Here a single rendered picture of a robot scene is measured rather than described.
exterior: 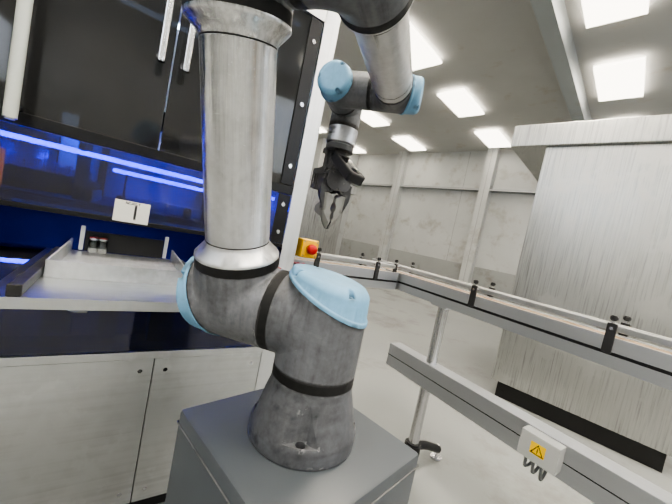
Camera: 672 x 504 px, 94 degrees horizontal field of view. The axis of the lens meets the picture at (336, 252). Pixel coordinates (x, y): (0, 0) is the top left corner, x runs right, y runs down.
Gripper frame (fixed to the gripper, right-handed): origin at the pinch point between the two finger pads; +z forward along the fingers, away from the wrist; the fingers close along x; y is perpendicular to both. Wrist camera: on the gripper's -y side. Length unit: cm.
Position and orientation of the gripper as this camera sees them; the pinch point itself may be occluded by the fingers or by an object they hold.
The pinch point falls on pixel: (328, 224)
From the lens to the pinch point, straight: 80.0
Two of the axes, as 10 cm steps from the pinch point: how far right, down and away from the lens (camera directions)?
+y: -5.4, -1.6, 8.2
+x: -8.1, -1.3, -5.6
